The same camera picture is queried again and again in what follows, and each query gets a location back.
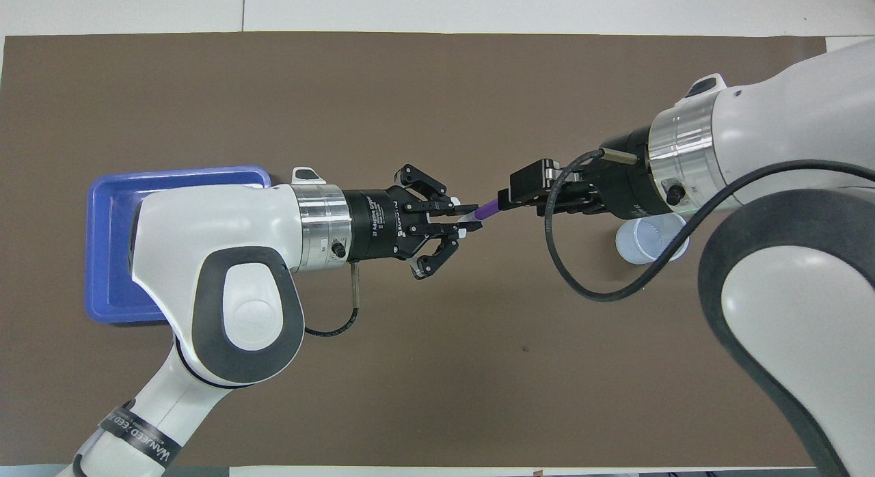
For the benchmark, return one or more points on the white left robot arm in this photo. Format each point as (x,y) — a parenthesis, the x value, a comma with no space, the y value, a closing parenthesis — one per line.
(205,231)

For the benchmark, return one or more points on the clear plastic cup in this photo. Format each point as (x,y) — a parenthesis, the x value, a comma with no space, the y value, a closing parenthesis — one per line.
(639,244)

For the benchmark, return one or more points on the blue plastic tray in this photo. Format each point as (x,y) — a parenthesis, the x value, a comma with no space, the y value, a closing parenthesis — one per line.
(109,258)

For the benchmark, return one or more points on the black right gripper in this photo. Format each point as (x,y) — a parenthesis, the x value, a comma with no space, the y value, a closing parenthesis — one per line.
(636,186)

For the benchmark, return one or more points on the purple marker pen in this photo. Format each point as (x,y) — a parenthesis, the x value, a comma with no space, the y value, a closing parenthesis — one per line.
(487,208)

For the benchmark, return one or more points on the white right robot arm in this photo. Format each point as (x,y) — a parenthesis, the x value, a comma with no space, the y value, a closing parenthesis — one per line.
(786,121)

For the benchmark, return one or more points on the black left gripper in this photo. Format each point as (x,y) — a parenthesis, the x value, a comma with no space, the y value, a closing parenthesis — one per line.
(376,224)

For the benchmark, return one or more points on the brown table mat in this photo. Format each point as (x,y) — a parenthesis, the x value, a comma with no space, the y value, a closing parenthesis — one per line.
(437,87)

